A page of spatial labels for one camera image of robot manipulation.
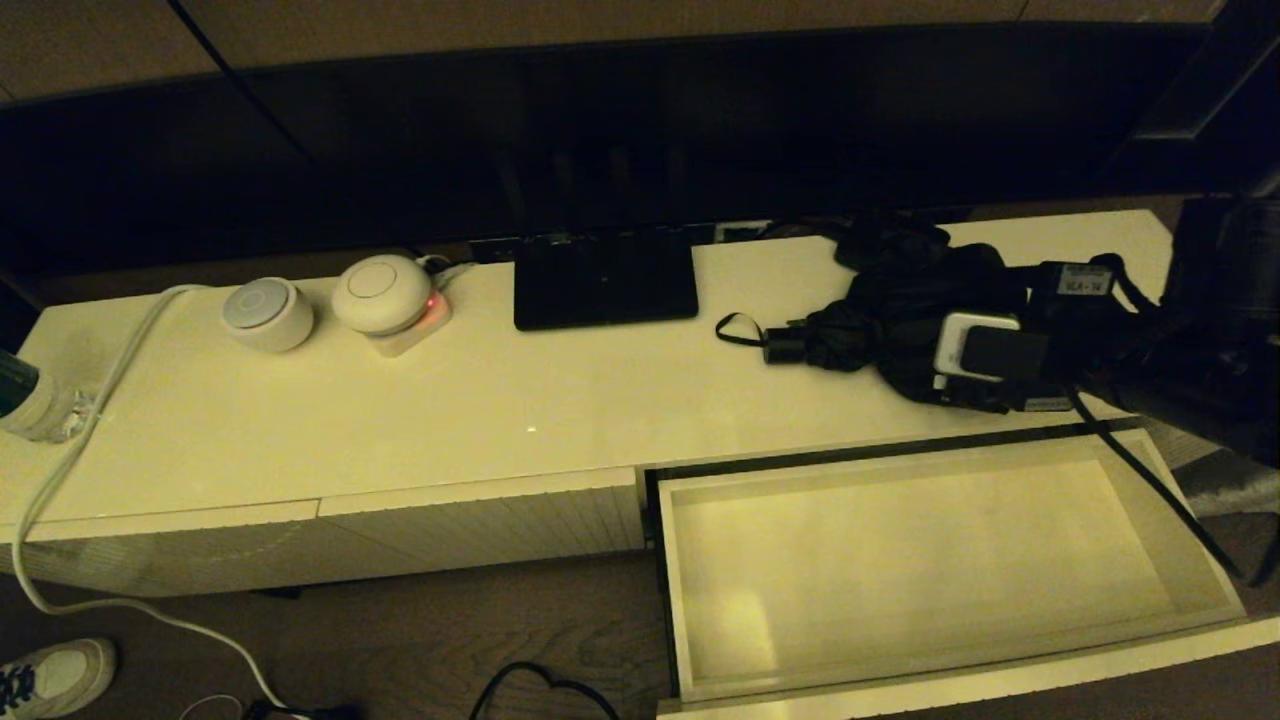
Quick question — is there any black umbrella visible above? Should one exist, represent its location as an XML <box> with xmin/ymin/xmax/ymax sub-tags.
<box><xmin>715</xmin><ymin>240</ymin><xmax>1031</xmax><ymax>406</ymax></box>

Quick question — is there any white cabinet drawer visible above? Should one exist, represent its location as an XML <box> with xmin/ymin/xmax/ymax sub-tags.
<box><xmin>645</xmin><ymin>425</ymin><xmax>1280</xmax><ymax>720</ymax></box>

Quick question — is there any white low TV cabinet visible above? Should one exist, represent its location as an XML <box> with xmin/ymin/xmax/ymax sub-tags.
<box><xmin>0</xmin><ymin>208</ymin><xmax>1280</xmax><ymax>601</ymax></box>

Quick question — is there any small black box with sticker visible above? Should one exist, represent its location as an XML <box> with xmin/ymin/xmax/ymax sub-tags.
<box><xmin>832</xmin><ymin>215</ymin><xmax>951</xmax><ymax>273</ymax></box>

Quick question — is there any pale curtain hem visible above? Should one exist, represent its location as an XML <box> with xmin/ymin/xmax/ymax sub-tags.
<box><xmin>1188</xmin><ymin>455</ymin><xmax>1280</xmax><ymax>516</ymax></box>

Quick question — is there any black flat television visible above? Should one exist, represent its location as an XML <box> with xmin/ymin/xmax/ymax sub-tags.
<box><xmin>0</xmin><ymin>25</ymin><xmax>1280</xmax><ymax>276</ymax></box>

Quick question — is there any white ribbed cabinet front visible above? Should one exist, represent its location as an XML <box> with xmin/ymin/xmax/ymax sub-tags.
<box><xmin>0</xmin><ymin>500</ymin><xmax>323</xmax><ymax>601</ymax></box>
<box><xmin>320</xmin><ymin>466</ymin><xmax>644</xmax><ymax>579</ymax></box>

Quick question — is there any white round dome device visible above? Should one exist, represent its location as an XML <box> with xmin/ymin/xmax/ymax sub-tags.
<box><xmin>331</xmin><ymin>254</ymin><xmax>434</xmax><ymax>336</ymax></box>

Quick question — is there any white speaker with grey top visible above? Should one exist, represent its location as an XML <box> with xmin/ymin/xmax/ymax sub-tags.
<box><xmin>221</xmin><ymin>277</ymin><xmax>315</xmax><ymax>353</ymax></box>

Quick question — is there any black floor plug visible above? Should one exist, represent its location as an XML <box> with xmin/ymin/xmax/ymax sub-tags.
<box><xmin>245</xmin><ymin>703</ymin><xmax>366</xmax><ymax>720</ymax></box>

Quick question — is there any clear plastic bottle green label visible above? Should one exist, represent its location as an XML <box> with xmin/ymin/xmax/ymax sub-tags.
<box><xmin>0</xmin><ymin>350</ymin><xmax>96</xmax><ymax>444</ymax></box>

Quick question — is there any white shoe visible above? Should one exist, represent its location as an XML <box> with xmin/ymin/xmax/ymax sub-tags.
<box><xmin>0</xmin><ymin>638</ymin><xmax>117</xmax><ymax>720</ymax></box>

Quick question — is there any white framed wrist camera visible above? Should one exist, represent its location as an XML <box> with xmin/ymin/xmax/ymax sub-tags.
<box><xmin>932</xmin><ymin>312</ymin><xmax>1049</xmax><ymax>387</ymax></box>

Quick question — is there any dark door frame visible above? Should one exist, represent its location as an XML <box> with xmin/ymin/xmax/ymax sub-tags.
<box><xmin>1100</xmin><ymin>0</ymin><xmax>1280</xmax><ymax>196</ymax></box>

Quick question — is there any black television base plate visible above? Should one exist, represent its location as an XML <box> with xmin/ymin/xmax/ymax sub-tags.
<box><xmin>513</xmin><ymin>232</ymin><xmax>699</xmax><ymax>332</ymax></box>

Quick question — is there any black floor cable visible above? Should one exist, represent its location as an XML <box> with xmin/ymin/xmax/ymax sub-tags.
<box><xmin>468</xmin><ymin>661</ymin><xmax>621</xmax><ymax>720</ymax></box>

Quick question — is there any thin black wall cable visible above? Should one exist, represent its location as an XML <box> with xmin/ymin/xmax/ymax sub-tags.
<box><xmin>168</xmin><ymin>0</ymin><xmax>426</xmax><ymax>259</ymax></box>

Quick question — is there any thin white cable loop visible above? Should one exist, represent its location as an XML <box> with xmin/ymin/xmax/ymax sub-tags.
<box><xmin>180</xmin><ymin>692</ymin><xmax>247</xmax><ymax>720</ymax></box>

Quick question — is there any thick white power cable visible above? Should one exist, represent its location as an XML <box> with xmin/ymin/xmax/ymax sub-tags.
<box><xmin>12</xmin><ymin>285</ymin><xmax>276</xmax><ymax>713</ymax></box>

